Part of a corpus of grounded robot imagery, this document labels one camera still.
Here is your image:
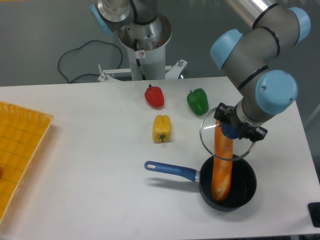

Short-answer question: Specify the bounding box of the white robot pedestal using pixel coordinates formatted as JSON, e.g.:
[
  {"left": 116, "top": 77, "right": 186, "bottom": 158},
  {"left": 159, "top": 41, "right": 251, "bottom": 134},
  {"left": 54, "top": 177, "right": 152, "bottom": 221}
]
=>
[{"left": 97, "top": 13, "right": 188, "bottom": 82}]

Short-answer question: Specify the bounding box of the dark pot blue handle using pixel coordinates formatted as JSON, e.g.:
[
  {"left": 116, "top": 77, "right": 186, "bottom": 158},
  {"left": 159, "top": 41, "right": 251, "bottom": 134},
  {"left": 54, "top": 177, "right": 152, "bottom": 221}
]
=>
[{"left": 144, "top": 156, "right": 257, "bottom": 212}]

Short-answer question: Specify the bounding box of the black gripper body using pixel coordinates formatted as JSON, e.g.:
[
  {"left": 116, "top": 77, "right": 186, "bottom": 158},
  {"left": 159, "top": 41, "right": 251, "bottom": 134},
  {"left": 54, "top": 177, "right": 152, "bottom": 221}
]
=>
[{"left": 223, "top": 106, "right": 250, "bottom": 138}]

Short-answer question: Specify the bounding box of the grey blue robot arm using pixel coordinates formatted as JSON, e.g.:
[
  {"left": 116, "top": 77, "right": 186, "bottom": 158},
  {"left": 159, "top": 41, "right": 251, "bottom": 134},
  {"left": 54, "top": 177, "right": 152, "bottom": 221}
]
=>
[{"left": 90, "top": 0, "right": 311, "bottom": 142}]

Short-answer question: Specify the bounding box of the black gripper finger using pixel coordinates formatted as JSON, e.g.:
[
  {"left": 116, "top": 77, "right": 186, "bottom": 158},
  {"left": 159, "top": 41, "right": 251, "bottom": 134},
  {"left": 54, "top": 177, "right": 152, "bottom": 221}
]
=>
[
  {"left": 238, "top": 123, "right": 268, "bottom": 142},
  {"left": 213, "top": 102, "right": 232, "bottom": 127}
]

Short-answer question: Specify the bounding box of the black corner device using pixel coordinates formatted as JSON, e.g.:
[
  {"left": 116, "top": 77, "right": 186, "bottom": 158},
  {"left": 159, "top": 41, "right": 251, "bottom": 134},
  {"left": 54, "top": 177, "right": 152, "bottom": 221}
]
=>
[{"left": 307, "top": 202, "right": 320, "bottom": 228}]

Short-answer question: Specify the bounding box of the green bell pepper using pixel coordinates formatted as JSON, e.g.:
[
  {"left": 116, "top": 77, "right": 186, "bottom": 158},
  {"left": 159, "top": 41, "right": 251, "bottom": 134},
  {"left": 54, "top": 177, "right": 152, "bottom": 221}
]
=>
[{"left": 187, "top": 88, "right": 209, "bottom": 116}]

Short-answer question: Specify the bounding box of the black floor cable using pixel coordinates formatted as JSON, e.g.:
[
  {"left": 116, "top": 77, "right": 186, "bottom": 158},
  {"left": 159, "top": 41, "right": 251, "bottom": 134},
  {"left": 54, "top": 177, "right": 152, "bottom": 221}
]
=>
[{"left": 57, "top": 39, "right": 124, "bottom": 84}]

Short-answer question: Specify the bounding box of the orange baguette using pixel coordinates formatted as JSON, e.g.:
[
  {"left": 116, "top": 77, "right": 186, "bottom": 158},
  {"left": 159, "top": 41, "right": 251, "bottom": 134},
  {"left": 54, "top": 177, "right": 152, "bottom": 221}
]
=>
[{"left": 211, "top": 120, "right": 233, "bottom": 202}]

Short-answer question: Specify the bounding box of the yellow bell pepper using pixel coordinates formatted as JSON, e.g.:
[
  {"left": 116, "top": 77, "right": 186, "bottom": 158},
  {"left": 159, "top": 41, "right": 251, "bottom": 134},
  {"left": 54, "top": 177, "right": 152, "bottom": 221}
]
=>
[{"left": 152, "top": 115, "right": 172, "bottom": 144}]

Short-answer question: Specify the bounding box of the yellow woven basket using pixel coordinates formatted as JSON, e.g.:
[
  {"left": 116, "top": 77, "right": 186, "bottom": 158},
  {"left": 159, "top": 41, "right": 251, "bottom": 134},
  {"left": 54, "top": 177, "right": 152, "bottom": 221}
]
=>
[{"left": 0, "top": 101, "right": 54, "bottom": 221}]

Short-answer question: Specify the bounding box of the red bell pepper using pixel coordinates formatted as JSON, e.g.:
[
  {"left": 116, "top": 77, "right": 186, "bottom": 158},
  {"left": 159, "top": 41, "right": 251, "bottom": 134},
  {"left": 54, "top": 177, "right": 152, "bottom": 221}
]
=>
[{"left": 144, "top": 84, "right": 165, "bottom": 109}]

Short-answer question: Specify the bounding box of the glass lid blue knob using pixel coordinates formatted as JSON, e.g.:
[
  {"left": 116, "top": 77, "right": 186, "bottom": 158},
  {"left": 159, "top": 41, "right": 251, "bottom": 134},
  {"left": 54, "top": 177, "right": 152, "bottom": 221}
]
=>
[{"left": 199, "top": 108, "right": 256, "bottom": 161}]

